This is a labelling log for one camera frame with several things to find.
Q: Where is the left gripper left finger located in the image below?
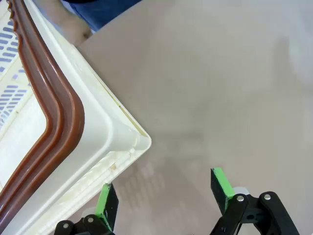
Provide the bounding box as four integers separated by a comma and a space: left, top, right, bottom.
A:
54, 182, 120, 235

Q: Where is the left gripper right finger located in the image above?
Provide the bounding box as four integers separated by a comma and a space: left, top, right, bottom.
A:
210, 167, 300, 235

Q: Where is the cream plastic shopping basket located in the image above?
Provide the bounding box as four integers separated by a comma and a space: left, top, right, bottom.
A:
0, 0, 152, 235

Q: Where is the person's right hand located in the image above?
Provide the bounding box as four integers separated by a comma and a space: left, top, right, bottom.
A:
57, 0, 92, 47

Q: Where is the person in black cardigan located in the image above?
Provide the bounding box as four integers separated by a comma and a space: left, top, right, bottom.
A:
61, 0, 144, 32

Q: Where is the brown basket handle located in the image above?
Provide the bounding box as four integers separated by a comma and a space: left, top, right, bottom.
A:
0, 0, 86, 217

